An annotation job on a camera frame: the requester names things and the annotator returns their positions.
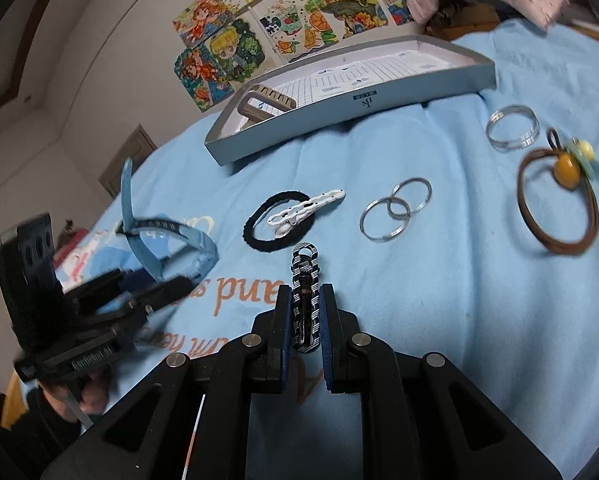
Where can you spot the red checked cloth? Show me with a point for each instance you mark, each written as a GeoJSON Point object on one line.
{"type": "Point", "coordinates": [75, 244]}

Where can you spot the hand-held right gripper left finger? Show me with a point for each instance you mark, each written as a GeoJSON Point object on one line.
{"type": "Point", "coordinates": [283, 321]}

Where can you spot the wooden bed frame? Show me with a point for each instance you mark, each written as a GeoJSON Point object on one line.
{"type": "Point", "coordinates": [479, 24]}

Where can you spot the pale green hair clip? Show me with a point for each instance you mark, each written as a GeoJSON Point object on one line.
{"type": "Point", "coordinates": [587, 150]}

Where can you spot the black white striped hair clip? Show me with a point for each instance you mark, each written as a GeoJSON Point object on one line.
{"type": "Point", "coordinates": [307, 270]}

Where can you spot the group of colourful wall drawings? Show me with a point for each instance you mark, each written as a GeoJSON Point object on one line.
{"type": "Point", "coordinates": [289, 15]}

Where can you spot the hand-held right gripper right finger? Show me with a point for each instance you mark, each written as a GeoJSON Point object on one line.
{"type": "Point", "coordinates": [328, 321]}

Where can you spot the grey shallow cardboard box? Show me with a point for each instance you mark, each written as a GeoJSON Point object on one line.
{"type": "Point", "coordinates": [379, 102]}

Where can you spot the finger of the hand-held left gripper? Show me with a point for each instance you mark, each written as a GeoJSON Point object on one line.
{"type": "Point", "coordinates": [104, 282]}
{"type": "Point", "coordinates": [169, 289]}

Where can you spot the brown wooden door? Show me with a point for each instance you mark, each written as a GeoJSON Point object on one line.
{"type": "Point", "coordinates": [129, 160]}

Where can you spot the beige hair claw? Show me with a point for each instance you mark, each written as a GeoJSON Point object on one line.
{"type": "Point", "coordinates": [259, 110]}

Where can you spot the thin clear bangle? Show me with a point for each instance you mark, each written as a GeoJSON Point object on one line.
{"type": "Point", "coordinates": [536, 122]}
{"type": "Point", "coordinates": [488, 131]}

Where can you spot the blue printed blanket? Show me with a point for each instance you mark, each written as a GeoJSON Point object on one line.
{"type": "Point", "coordinates": [429, 285]}

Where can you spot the person's left hand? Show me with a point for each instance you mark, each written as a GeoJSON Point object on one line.
{"type": "Point", "coordinates": [96, 392]}

